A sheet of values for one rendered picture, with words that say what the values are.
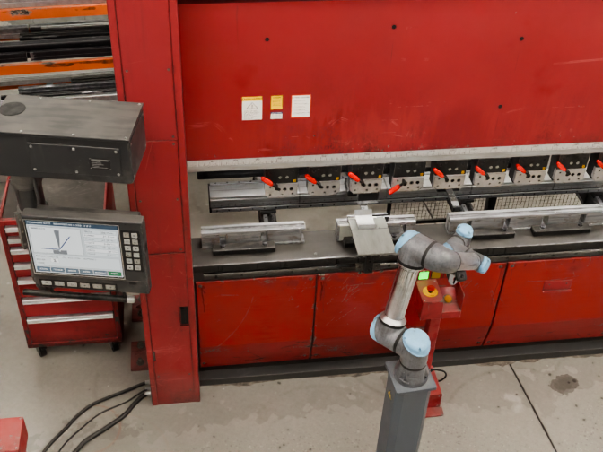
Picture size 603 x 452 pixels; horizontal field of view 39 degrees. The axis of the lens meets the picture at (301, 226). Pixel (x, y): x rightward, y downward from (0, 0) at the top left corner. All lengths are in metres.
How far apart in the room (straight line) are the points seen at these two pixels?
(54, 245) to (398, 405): 1.59
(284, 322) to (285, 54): 1.46
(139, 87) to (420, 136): 1.30
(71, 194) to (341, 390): 1.75
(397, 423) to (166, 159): 1.53
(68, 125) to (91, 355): 2.08
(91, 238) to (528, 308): 2.44
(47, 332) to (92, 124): 1.91
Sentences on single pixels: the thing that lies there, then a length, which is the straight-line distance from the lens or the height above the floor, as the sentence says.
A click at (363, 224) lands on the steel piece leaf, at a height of 1.00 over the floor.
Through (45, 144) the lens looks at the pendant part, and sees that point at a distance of 3.05.
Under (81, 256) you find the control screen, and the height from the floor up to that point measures 1.41.
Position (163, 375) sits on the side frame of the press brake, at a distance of 4.41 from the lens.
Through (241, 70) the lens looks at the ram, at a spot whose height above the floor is 1.84.
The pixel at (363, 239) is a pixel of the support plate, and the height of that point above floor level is 1.00.
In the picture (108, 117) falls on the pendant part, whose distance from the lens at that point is 3.08.
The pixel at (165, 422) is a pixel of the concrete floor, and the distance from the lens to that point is 4.52.
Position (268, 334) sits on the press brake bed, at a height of 0.37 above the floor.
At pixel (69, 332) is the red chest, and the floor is 0.22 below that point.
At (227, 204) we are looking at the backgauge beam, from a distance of 4.27.
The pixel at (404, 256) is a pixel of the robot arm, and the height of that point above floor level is 1.33.
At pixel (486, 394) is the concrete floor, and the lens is 4.77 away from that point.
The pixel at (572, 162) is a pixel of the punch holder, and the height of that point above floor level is 1.29.
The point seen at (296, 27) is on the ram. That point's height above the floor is 2.03.
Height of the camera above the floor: 3.56
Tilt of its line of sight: 39 degrees down
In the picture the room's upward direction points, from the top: 3 degrees clockwise
